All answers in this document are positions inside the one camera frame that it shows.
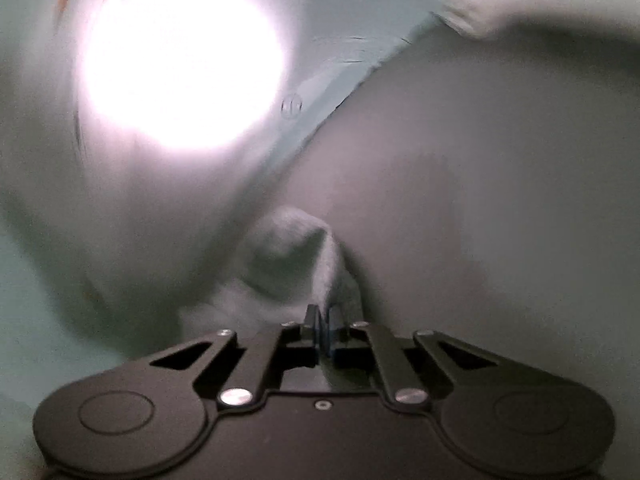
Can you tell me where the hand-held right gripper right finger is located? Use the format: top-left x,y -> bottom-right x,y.
324,306 -> 501,406

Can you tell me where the light grey garment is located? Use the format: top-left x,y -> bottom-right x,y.
177,205 -> 368,343

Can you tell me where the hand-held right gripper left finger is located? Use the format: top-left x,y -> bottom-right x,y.
150,304 -> 322,408

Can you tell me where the crumpled white cloth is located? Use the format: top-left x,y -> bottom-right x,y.
440,0 -> 566,41

